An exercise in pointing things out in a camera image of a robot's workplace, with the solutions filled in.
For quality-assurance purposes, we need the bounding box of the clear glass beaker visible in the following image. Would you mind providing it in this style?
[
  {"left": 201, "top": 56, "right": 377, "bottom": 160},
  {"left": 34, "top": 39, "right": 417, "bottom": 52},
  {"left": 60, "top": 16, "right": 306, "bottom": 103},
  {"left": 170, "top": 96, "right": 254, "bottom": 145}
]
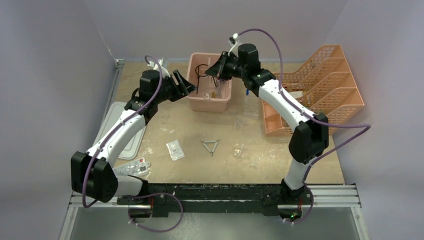
[{"left": 232, "top": 142, "right": 245, "bottom": 159}]

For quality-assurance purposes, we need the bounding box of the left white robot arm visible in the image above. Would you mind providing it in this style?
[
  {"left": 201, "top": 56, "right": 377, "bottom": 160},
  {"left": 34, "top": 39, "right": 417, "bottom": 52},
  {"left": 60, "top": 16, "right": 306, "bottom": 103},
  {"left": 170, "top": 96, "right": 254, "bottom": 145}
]
[{"left": 70, "top": 69, "right": 197, "bottom": 205}]

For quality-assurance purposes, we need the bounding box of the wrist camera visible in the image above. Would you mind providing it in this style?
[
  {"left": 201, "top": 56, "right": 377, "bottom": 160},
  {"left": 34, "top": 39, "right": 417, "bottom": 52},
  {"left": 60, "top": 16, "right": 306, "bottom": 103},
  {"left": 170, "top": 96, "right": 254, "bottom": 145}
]
[
  {"left": 152, "top": 57, "right": 170, "bottom": 77},
  {"left": 228, "top": 33, "right": 240, "bottom": 57}
]

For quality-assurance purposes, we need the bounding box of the small white packet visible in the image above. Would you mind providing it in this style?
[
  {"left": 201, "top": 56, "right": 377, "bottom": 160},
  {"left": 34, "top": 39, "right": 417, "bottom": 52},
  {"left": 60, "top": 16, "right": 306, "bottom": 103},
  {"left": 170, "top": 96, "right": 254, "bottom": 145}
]
[{"left": 166, "top": 139, "right": 185, "bottom": 161}]

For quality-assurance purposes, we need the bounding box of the spatula with blue clip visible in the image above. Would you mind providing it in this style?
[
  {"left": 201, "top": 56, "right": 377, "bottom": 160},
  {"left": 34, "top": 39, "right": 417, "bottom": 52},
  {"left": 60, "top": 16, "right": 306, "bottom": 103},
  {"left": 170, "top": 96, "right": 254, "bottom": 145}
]
[{"left": 216, "top": 78, "right": 225, "bottom": 99}]

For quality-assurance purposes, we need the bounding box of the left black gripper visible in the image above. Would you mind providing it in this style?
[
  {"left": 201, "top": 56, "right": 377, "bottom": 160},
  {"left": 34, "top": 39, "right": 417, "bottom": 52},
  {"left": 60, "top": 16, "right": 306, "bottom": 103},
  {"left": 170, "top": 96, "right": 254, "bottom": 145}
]
[{"left": 153, "top": 70, "right": 196, "bottom": 105}]

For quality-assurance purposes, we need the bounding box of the white clay triangle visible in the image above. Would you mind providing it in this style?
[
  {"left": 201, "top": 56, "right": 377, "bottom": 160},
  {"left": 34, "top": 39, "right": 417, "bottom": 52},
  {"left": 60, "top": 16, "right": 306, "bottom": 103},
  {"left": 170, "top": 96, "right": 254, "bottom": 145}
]
[{"left": 200, "top": 139, "right": 220, "bottom": 157}]

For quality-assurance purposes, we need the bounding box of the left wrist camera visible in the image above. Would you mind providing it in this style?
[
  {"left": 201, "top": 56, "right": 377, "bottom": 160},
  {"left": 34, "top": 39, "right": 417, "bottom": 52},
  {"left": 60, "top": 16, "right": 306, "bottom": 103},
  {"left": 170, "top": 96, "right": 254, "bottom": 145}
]
[{"left": 152, "top": 57, "right": 170, "bottom": 77}]

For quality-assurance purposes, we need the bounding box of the blister pack with label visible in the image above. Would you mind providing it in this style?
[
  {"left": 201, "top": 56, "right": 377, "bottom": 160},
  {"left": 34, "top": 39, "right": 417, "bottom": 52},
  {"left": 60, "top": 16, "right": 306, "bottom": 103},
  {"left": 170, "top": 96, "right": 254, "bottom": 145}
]
[{"left": 113, "top": 157, "right": 151, "bottom": 177}]

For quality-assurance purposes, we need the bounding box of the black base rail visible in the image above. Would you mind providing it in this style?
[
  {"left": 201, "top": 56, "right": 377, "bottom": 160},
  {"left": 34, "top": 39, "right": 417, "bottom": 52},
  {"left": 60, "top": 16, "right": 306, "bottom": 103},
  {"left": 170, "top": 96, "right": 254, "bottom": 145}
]
[{"left": 117, "top": 182, "right": 314, "bottom": 219}]

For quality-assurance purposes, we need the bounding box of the pink plastic bin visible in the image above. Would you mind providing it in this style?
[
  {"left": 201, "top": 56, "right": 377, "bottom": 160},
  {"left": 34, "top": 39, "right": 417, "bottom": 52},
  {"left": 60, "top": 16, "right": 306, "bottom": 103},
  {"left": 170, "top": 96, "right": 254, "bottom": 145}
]
[{"left": 186, "top": 52, "right": 232, "bottom": 113}]

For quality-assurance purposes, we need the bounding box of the small clear glass funnel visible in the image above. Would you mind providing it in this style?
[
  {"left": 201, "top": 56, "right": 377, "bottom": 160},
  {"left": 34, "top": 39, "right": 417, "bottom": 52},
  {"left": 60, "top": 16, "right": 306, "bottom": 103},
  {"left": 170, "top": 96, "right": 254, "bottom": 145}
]
[{"left": 233, "top": 114, "right": 248, "bottom": 130}]

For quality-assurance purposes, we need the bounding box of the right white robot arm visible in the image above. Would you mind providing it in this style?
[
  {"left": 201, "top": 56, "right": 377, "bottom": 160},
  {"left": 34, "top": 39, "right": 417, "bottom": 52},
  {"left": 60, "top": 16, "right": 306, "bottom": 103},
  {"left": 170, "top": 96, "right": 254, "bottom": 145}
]
[{"left": 205, "top": 43, "right": 329, "bottom": 204}]

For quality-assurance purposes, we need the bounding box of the black wire tripod stand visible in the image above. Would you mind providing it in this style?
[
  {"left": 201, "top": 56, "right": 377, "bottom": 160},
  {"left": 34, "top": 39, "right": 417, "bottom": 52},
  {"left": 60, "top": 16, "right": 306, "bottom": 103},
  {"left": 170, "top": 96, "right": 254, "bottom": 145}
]
[{"left": 194, "top": 63, "right": 211, "bottom": 94}]

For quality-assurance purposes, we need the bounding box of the white plastic bin lid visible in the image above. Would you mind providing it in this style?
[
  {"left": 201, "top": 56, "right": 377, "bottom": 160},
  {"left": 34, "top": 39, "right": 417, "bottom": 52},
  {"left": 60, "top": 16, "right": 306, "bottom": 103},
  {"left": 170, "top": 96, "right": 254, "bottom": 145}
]
[{"left": 94, "top": 101, "right": 146, "bottom": 161}]

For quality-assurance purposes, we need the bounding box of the clear test tube rack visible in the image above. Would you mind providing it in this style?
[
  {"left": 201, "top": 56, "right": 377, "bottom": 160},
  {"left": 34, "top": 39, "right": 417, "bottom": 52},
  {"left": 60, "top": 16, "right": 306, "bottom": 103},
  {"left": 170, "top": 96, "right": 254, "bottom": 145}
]
[{"left": 243, "top": 91, "right": 260, "bottom": 117}]

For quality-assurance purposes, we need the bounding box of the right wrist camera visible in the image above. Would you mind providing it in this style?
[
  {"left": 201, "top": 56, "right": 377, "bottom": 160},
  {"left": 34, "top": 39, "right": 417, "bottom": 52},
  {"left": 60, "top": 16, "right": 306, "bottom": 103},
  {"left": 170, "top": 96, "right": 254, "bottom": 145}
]
[{"left": 228, "top": 33, "right": 240, "bottom": 57}]

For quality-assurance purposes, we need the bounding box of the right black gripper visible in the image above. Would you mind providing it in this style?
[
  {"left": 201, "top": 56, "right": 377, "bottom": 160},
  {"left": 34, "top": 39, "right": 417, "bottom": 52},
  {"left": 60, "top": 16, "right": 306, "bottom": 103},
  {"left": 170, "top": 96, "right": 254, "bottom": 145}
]
[{"left": 206, "top": 52, "right": 248, "bottom": 82}]

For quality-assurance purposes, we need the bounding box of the aluminium frame rail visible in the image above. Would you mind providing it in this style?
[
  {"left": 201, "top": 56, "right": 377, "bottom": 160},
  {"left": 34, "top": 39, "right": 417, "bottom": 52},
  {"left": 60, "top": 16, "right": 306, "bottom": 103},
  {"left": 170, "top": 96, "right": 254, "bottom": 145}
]
[{"left": 68, "top": 184, "right": 362, "bottom": 209}]

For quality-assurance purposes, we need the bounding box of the orange mesh file organizer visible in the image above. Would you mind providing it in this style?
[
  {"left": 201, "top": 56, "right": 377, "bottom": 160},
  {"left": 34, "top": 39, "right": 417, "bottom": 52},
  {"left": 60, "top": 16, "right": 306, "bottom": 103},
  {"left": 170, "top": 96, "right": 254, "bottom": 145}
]
[{"left": 282, "top": 44, "right": 365, "bottom": 125}]

